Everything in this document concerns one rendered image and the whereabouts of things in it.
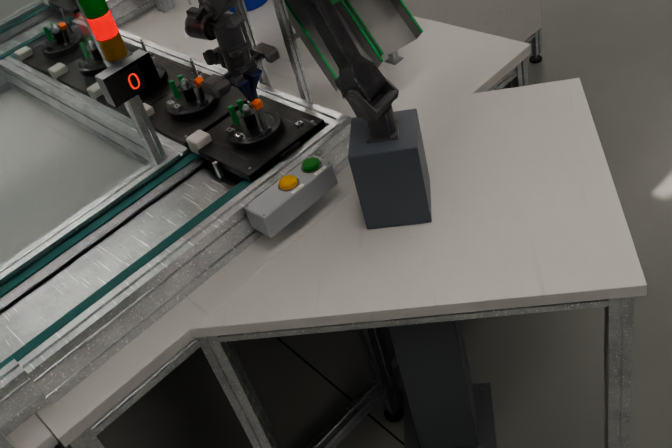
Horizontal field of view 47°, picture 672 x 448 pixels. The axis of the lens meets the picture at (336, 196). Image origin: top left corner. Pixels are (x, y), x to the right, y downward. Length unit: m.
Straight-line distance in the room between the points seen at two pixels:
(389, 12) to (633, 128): 1.52
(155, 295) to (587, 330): 1.42
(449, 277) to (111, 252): 0.75
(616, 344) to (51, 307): 1.15
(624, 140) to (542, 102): 1.31
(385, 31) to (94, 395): 1.10
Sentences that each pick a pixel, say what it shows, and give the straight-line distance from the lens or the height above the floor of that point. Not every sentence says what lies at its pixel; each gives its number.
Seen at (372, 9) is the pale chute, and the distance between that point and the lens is 2.01.
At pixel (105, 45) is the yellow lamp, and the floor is 1.30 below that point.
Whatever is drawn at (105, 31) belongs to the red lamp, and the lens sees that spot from 1.69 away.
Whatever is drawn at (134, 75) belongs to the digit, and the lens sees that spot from 1.74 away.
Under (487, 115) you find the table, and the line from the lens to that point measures 1.91.
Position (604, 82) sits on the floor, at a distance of 3.56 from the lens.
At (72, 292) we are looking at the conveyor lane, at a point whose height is 0.92.
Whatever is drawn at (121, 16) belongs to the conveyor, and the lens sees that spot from 2.96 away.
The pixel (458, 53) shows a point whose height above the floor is 0.86.
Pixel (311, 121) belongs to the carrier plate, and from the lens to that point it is 1.82.
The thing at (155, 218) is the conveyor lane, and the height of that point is 0.92.
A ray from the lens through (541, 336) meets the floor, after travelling 2.51.
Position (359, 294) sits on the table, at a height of 0.86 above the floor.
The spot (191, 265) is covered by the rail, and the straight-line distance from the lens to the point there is 1.63.
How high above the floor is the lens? 1.96
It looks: 39 degrees down
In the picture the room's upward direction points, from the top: 16 degrees counter-clockwise
